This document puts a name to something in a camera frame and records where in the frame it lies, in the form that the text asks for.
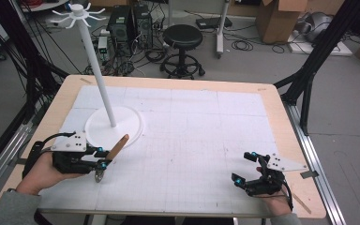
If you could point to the black round stool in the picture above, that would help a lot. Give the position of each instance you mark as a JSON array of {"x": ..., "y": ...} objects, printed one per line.
[{"x": 182, "y": 36}]

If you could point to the white round table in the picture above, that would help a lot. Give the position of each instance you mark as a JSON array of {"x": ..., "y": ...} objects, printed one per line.
[{"x": 43, "y": 5}]

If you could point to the flat black box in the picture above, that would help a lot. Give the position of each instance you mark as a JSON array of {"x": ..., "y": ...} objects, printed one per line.
[{"x": 214, "y": 22}]

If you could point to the grey rounded device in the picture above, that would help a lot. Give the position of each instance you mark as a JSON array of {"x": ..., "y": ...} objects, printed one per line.
[{"x": 318, "y": 25}]

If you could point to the small device with green display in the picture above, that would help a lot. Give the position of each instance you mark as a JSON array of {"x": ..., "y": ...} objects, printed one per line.
[{"x": 102, "y": 45}]

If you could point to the white grid mat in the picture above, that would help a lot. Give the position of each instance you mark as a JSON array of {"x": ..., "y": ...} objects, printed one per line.
[{"x": 184, "y": 140}]

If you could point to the large open cardboard box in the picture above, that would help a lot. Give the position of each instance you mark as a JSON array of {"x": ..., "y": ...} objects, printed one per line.
[{"x": 281, "y": 22}]

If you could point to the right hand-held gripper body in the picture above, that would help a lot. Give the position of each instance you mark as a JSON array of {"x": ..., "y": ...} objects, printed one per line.
[{"x": 270, "y": 184}]

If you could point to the white hook stand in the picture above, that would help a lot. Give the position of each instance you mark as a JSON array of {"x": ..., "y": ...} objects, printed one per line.
[{"x": 98, "y": 79}]

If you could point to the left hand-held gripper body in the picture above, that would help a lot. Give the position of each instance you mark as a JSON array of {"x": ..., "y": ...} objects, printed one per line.
[{"x": 72, "y": 162}]

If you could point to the black tape piece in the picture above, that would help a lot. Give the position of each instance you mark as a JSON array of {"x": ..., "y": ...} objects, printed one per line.
[
  {"x": 19, "y": 161},
  {"x": 309, "y": 174}
]

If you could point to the aluminium rail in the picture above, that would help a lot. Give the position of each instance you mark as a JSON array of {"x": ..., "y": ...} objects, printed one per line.
[
  {"x": 3, "y": 159},
  {"x": 312, "y": 156}
]

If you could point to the person's right hand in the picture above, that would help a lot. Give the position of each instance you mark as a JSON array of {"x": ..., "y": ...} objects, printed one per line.
[{"x": 278, "y": 204}]

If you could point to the white flat board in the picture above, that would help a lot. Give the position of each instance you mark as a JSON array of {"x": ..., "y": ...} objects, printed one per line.
[{"x": 340, "y": 50}]

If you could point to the person's left hand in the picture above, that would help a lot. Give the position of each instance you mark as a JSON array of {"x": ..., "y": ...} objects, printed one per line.
[{"x": 40, "y": 178}]

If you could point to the black computer tower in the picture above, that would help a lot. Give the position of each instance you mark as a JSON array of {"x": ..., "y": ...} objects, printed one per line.
[
  {"x": 118, "y": 28},
  {"x": 143, "y": 26}
]

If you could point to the black metal frame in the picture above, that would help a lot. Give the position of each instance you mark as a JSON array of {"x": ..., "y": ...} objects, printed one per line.
[
  {"x": 318, "y": 53},
  {"x": 28, "y": 62}
]

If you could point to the white wheeled stand post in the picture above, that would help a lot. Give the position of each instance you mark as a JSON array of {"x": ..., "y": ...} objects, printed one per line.
[{"x": 222, "y": 28}]

